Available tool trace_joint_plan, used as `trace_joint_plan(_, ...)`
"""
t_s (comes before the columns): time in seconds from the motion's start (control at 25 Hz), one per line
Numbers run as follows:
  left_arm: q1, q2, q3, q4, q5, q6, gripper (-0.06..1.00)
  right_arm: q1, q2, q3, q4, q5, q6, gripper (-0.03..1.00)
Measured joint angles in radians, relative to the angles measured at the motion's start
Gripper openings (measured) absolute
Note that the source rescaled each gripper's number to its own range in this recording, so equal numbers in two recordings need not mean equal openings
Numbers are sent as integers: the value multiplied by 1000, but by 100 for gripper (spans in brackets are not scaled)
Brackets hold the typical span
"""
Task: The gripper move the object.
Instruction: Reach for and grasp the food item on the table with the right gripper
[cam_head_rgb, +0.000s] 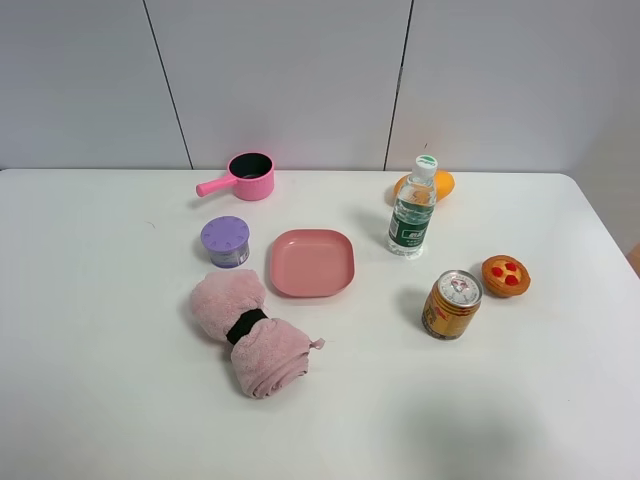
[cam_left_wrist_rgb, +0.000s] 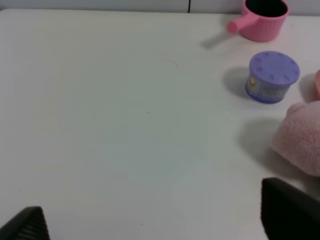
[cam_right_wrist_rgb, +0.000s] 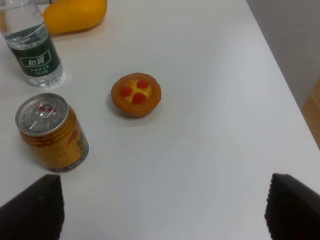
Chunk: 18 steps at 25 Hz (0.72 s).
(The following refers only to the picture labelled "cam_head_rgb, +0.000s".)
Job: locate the purple lidded round container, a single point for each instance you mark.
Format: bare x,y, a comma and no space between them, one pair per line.
226,240

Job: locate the orange mango fruit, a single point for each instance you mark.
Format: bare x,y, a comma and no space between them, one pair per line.
444,184

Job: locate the clear water bottle green label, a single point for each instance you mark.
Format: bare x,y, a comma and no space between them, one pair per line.
413,208

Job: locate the rolled pink towel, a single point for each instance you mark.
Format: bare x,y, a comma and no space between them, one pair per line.
273,354

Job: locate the black band on towel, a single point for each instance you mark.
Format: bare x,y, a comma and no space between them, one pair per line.
244,325

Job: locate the toy fruit tart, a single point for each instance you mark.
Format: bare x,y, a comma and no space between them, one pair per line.
504,276

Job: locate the gold drink can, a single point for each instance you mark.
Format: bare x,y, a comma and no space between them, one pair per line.
452,303

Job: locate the pink toy saucepan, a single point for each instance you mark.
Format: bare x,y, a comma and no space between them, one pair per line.
249,175

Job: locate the pink square plate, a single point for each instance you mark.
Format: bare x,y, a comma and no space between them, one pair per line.
311,263

